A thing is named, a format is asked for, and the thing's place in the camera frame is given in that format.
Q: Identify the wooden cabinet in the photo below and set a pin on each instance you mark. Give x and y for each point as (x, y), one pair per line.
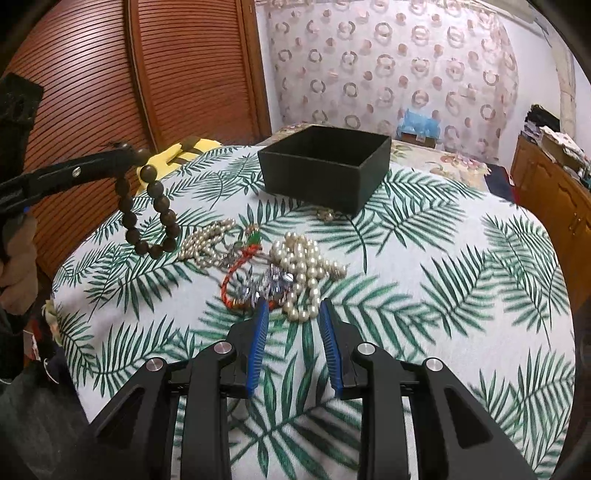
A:
(549, 198)

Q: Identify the green bead pendant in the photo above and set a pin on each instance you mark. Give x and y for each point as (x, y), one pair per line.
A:
(255, 238)

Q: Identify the person's dark clothing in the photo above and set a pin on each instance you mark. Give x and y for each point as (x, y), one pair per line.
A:
(32, 415)

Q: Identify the yellow cloth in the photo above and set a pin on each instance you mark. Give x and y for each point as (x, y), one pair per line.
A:
(171, 154)

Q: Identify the brown louvred wooden wardrobe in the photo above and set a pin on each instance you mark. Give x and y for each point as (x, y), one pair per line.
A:
(92, 69)

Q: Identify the small gold jewelry piece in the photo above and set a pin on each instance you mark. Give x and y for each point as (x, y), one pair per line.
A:
(328, 216)

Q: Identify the blue plastic bag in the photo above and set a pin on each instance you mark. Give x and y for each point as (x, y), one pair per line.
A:
(418, 122)

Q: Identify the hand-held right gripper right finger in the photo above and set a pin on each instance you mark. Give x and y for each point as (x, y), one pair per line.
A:
(328, 346)

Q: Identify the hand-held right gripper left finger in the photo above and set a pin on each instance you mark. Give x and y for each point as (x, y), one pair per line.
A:
(258, 341)

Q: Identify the circle patterned sheer curtain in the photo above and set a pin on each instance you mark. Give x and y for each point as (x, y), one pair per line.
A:
(369, 60)

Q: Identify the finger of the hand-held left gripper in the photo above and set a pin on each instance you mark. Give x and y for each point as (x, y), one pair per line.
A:
(83, 171)

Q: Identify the green leaf printed cloth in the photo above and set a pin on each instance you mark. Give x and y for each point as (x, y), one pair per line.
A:
(415, 300)

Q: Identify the black box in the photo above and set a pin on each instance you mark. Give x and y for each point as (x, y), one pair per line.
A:
(314, 180)

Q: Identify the person's left hand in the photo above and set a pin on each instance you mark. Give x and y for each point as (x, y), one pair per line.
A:
(16, 272)

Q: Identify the pile of folded clothes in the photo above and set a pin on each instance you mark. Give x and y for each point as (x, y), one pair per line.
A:
(561, 138)

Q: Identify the silver crystal jewelry piece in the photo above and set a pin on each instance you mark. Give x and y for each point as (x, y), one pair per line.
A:
(272, 281)

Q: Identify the small cardboard box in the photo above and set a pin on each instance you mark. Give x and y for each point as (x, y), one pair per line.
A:
(415, 139)

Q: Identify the dark cloth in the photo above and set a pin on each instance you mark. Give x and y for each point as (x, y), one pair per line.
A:
(499, 182)

